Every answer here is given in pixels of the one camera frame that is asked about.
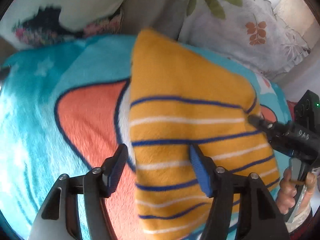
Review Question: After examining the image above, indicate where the yellow striped knit sweater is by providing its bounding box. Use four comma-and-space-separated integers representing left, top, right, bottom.
129, 29, 280, 239

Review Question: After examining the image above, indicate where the white leaf-print pillow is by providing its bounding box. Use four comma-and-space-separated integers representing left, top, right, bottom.
178, 0, 311, 80

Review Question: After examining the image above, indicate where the person's right hand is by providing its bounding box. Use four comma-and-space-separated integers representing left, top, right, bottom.
276, 167, 317, 215

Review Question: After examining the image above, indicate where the turquoise fleece cartoon blanket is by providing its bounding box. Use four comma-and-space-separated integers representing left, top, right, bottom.
0, 33, 293, 240

